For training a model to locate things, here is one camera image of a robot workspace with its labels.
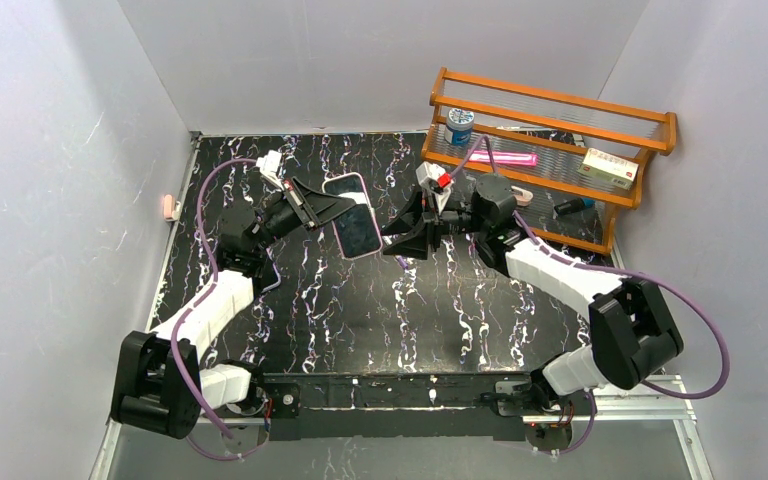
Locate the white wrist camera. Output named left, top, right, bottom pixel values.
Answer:
left=416, top=162, right=453, bottom=212
left=255, top=150, right=286, bottom=192

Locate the orange wooden shelf rack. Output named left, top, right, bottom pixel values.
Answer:
left=421, top=67, right=678, bottom=254

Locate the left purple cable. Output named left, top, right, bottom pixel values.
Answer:
left=170, top=157, right=286, bottom=463

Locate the purple cable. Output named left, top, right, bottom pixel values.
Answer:
left=170, top=157, right=286, bottom=463
left=446, top=134, right=732, bottom=458

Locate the blue white round jar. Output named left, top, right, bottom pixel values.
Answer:
left=444, top=108, right=475, bottom=146

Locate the aluminium frame rail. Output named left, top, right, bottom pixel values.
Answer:
left=216, top=375, right=691, bottom=426

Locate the purple capped white marker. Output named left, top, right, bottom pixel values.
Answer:
left=394, top=256, right=410, bottom=270

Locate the phone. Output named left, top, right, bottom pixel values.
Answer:
left=322, top=172, right=383, bottom=260

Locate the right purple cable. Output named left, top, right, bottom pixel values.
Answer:
left=446, top=134, right=732, bottom=458

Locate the white red small box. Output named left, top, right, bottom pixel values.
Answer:
left=578, top=148, right=639, bottom=190

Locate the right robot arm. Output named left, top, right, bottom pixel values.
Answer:
left=381, top=173, right=684, bottom=403

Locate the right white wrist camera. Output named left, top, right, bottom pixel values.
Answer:
left=416, top=162, right=453, bottom=212

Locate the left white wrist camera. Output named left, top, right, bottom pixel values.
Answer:
left=255, top=150, right=286, bottom=192

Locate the pink wall clip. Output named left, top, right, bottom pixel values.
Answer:
left=162, top=194, right=181, bottom=222

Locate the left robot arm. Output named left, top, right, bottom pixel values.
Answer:
left=110, top=178, right=369, bottom=439

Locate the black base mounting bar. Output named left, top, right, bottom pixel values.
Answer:
left=261, top=373, right=566, bottom=441

